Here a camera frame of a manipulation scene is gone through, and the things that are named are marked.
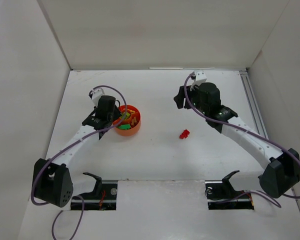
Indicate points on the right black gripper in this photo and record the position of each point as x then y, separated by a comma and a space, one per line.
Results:
179, 97

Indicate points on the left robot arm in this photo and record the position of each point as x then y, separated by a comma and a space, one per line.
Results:
53, 179

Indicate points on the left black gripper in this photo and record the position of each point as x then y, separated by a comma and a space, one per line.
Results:
115, 116

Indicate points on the orange round divided container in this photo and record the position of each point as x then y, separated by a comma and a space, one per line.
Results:
134, 129

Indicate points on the red lego pieces cluster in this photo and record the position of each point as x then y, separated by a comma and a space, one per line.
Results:
184, 134

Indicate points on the lime curved lego brick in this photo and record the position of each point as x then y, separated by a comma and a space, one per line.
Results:
125, 116

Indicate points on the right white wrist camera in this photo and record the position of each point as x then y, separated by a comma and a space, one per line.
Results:
198, 77

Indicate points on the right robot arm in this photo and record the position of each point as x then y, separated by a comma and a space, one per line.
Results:
281, 168

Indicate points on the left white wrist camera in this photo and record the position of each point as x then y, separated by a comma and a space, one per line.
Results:
95, 95

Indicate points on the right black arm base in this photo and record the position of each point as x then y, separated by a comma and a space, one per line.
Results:
221, 195

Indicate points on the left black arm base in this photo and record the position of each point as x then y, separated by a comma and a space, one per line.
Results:
93, 193

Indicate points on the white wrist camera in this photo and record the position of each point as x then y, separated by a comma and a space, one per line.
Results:
198, 77
95, 95

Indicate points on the green long lego brick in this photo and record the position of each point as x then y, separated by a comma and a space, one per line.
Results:
124, 127

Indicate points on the brown lego brick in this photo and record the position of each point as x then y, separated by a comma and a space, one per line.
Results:
134, 121

